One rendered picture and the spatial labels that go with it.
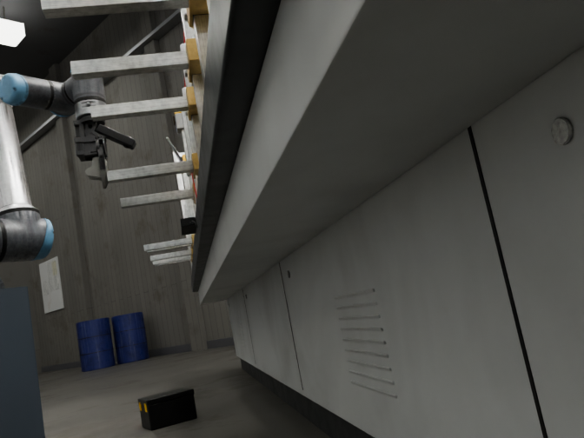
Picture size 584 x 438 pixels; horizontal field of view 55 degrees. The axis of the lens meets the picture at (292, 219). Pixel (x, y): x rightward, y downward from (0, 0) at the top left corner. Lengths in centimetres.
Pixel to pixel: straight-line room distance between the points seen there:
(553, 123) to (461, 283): 25
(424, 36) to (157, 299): 947
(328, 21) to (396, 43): 4
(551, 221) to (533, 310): 10
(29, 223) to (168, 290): 743
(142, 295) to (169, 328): 90
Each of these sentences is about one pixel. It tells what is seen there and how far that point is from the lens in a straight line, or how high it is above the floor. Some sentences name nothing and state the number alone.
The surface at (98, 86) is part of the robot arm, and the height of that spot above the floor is 112.
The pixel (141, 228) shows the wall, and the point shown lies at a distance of 1006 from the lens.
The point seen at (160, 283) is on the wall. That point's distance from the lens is 967.
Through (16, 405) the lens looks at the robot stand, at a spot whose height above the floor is 24.
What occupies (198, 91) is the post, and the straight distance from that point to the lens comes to 131.
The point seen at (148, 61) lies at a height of 94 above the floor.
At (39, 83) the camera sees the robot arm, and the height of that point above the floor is 115.
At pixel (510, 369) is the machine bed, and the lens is 64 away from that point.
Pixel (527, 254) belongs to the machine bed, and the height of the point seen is 38.
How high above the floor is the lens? 37
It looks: 9 degrees up
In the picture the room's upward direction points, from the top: 11 degrees counter-clockwise
